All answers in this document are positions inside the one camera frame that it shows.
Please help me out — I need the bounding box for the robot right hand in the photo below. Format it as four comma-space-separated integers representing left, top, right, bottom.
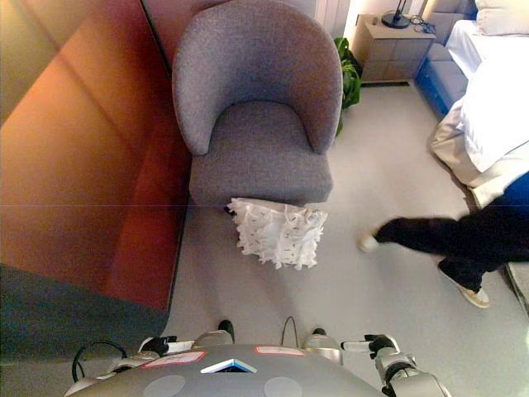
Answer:
340, 333, 399, 359

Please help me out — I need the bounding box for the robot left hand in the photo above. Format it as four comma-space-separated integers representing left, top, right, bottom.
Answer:
138, 335, 179, 358

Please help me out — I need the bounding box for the white fringed pillow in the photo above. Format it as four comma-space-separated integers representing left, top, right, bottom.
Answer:
223, 197, 330, 270

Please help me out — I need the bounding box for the white bed pillow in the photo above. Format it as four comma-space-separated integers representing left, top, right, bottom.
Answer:
474, 0, 529, 36

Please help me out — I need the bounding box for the silver robot right leg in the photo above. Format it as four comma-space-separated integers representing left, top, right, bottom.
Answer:
303, 328, 345, 366

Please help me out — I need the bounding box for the silver robot leg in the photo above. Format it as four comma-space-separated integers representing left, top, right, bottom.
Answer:
303, 328, 345, 366
192, 319, 236, 349

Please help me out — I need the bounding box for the silver robot left leg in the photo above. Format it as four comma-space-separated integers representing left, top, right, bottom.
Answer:
192, 319, 236, 349

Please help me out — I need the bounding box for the grey robot torso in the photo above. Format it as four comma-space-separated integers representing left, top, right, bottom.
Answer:
65, 344, 385, 397

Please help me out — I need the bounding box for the white sneaker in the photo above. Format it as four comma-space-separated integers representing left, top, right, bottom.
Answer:
356, 232, 380, 253
436, 267, 491, 310

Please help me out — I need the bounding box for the person in black trousers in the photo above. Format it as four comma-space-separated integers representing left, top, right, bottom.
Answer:
374, 172, 529, 294

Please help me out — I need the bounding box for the large flat screen television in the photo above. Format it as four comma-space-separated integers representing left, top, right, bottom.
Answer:
0, 0, 196, 365

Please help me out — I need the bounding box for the grey fabric armchair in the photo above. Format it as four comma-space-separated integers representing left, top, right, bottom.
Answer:
171, 0, 344, 208

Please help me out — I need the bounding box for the bed with white duvet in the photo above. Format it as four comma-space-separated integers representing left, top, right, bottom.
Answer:
428, 19, 529, 208

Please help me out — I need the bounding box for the green potted plant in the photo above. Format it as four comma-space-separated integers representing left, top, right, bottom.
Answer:
333, 36, 363, 138

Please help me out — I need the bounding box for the beige nightstand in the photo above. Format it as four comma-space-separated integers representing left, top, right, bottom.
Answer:
350, 13, 437, 84

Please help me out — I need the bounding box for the black desk lamp base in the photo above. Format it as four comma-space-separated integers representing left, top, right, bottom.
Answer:
380, 0, 412, 30

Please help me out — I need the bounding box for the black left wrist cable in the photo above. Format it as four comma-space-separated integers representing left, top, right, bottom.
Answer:
71, 340, 130, 384

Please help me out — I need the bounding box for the black looped torso cable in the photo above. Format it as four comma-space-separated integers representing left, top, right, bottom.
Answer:
281, 316, 299, 347

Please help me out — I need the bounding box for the blue upholstered bed frame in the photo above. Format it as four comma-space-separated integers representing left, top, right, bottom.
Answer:
414, 41, 469, 117

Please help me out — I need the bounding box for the black cable on nightstand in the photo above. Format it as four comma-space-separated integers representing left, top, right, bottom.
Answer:
407, 13, 437, 35

